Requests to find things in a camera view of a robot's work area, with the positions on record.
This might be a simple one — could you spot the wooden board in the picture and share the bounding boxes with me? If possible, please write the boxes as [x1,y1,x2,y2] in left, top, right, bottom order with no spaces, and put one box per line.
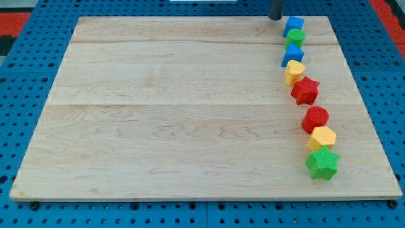
[9,16,402,202]

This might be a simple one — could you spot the blue triangle block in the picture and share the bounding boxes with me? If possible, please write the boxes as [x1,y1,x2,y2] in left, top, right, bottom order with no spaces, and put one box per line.
[281,44,305,67]

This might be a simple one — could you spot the yellow heart block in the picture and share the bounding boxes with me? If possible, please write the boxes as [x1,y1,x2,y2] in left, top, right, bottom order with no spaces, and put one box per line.
[284,60,306,86]

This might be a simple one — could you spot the red star block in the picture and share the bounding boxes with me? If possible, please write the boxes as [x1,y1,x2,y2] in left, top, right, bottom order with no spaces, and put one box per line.
[290,76,320,105]

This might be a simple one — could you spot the red cylinder block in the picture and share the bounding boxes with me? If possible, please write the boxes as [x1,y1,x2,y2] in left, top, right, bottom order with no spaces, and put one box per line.
[301,106,329,134]

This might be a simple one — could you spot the yellow hexagon block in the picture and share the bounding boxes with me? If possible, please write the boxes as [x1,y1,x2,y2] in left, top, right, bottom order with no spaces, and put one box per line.
[307,126,337,152]

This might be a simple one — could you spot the green cylinder block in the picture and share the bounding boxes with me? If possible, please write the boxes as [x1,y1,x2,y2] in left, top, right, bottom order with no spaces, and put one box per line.
[284,28,306,49]

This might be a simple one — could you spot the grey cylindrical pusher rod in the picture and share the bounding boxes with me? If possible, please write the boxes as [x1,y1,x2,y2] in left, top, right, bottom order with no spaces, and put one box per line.
[268,0,287,21]

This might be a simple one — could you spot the blue cube block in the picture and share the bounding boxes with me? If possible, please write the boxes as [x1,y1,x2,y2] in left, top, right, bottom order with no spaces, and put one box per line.
[283,16,304,37]

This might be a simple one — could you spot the green star block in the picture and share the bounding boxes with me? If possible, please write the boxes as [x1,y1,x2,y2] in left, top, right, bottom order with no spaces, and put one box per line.
[305,146,340,181]

